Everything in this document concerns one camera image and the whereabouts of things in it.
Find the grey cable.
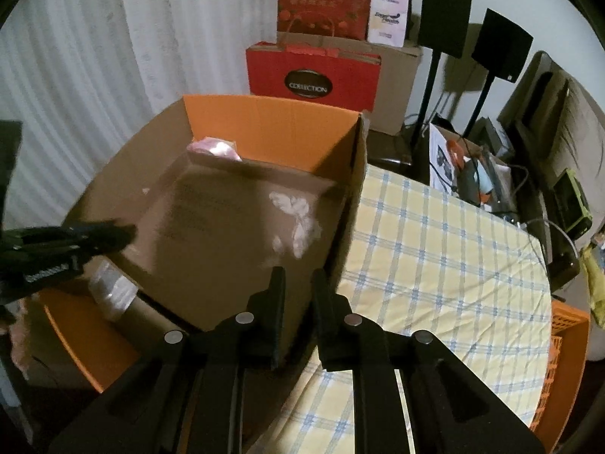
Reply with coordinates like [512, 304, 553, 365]
[513, 218, 583, 272]

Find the orange plastic crate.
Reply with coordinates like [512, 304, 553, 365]
[528, 299, 593, 454]

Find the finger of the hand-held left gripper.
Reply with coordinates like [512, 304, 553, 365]
[5, 220, 139, 271]

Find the red patterned gift bag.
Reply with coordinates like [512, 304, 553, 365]
[276, 0, 377, 41]

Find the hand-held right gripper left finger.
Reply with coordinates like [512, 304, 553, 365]
[47, 266, 287, 454]

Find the green device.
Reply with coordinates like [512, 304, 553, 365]
[552, 168, 594, 239]

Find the small white paper bag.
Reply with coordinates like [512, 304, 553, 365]
[368, 0, 410, 48]

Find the red oval-label gift bag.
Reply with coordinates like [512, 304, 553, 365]
[246, 42, 382, 114]

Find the plain brown cardboard box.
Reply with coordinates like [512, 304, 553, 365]
[276, 32, 423, 136]

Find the orange brown cardboard box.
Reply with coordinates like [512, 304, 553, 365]
[26, 95, 370, 394]

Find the black speaker on stand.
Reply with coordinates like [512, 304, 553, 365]
[407, 0, 473, 154]
[461, 8, 534, 139]

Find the white printed paper sheet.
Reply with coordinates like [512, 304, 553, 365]
[428, 123, 463, 194]

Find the white pleated curtain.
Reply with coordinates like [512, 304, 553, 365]
[0, 0, 284, 230]

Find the yellow cloth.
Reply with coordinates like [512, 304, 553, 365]
[579, 241, 605, 327]

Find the yellow checked tablecloth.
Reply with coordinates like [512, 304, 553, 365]
[243, 163, 554, 454]

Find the translucent plastic packet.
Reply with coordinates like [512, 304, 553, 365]
[89, 261, 139, 323]

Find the beige sofa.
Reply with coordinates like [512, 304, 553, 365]
[496, 51, 605, 303]

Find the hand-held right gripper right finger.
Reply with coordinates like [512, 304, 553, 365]
[312, 269, 545, 454]

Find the pink satin ribbon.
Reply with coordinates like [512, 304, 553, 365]
[186, 137, 244, 164]

